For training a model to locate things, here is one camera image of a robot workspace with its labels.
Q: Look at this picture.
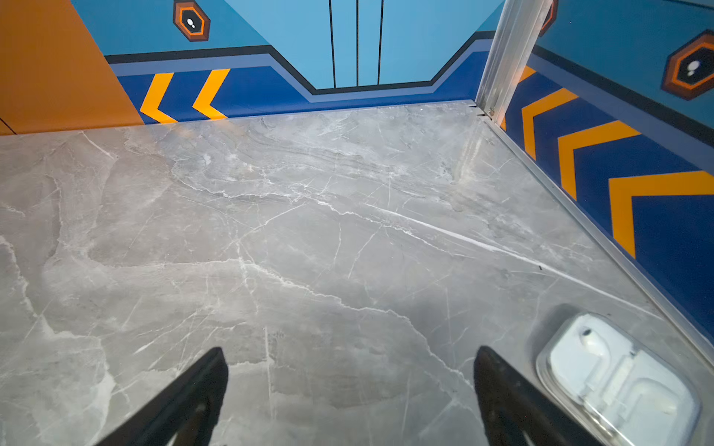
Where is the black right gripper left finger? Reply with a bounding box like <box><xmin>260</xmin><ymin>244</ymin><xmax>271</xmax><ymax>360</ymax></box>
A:
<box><xmin>100</xmin><ymin>347</ymin><xmax>229</xmax><ymax>445</ymax></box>

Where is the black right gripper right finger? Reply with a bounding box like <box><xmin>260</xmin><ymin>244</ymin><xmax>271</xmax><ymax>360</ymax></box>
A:
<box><xmin>473</xmin><ymin>346</ymin><xmax>601</xmax><ymax>446</ymax></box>

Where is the clear plastic earphone case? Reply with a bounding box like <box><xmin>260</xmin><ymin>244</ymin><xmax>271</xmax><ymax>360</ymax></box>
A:
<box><xmin>535</xmin><ymin>312</ymin><xmax>701</xmax><ymax>445</ymax></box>

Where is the aluminium corner post right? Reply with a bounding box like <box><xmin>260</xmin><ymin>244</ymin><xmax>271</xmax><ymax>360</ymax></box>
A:
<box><xmin>475</xmin><ymin>0</ymin><xmax>553</xmax><ymax>125</ymax></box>

